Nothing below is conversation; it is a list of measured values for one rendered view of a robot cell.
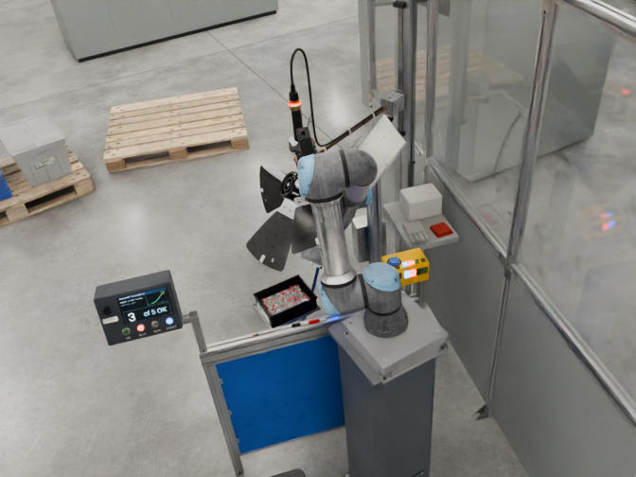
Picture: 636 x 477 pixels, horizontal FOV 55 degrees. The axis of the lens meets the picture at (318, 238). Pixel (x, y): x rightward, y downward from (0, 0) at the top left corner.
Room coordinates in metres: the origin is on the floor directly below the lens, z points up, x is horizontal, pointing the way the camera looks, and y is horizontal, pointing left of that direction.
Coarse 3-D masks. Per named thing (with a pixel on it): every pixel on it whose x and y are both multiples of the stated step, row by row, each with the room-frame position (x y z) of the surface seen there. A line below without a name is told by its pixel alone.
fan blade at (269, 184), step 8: (264, 168) 2.42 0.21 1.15; (264, 176) 2.41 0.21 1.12; (272, 176) 2.34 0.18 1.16; (264, 184) 2.40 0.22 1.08; (272, 184) 2.34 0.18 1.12; (280, 184) 2.28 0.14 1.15; (264, 192) 2.40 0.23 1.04; (272, 192) 2.34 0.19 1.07; (272, 200) 2.34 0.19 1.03; (280, 200) 2.29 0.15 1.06; (272, 208) 2.34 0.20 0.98
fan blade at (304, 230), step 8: (296, 208) 2.04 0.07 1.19; (304, 208) 2.03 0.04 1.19; (296, 216) 2.00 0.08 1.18; (304, 216) 1.98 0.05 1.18; (312, 216) 1.97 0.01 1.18; (296, 224) 1.95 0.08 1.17; (304, 224) 1.94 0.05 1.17; (312, 224) 1.93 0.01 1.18; (296, 232) 1.92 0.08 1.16; (304, 232) 1.90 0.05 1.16; (312, 232) 1.89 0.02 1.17; (296, 240) 1.88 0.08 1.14; (304, 240) 1.87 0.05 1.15; (312, 240) 1.85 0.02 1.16; (296, 248) 1.85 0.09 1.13; (304, 248) 1.83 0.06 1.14
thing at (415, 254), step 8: (416, 248) 1.84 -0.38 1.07; (384, 256) 1.81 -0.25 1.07; (392, 256) 1.81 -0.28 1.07; (400, 256) 1.80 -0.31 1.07; (408, 256) 1.80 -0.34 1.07; (416, 256) 1.79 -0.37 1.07; (424, 256) 1.79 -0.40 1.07; (400, 264) 1.76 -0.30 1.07; (408, 264) 1.75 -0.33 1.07; (416, 264) 1.75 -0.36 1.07; (424, 264) 1.75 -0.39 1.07; (400, 272) 1.73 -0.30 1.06; (400, 280) 1.73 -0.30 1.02; (408, 280) 1.73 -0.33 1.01; (416, 280) 1.74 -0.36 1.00; (424, 280) 1.75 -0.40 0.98
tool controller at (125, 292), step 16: (160, 272) 1.67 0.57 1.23; (96, 288) 1.62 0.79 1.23; (112, 288) 1.60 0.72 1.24; (128, 288) 1.58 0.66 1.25; (144, 288) 1.57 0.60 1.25; (160, 288) 1.57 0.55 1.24; (96, 304) 1.53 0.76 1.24; (112, 304) 1.54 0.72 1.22; (128, 304) 1.54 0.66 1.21; (144, 304) 1.55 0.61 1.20; (160, 304) 1.56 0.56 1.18; (176, 304) 1.57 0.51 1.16; (112, 320) 1.52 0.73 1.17; (144, 320) 1.53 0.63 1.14; (160, 320) 1.54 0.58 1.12; (176, 320) 1.54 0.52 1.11; (112, 336) 1.50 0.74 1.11; (128, 336) 1.51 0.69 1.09; (144, 336) 1.51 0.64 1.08
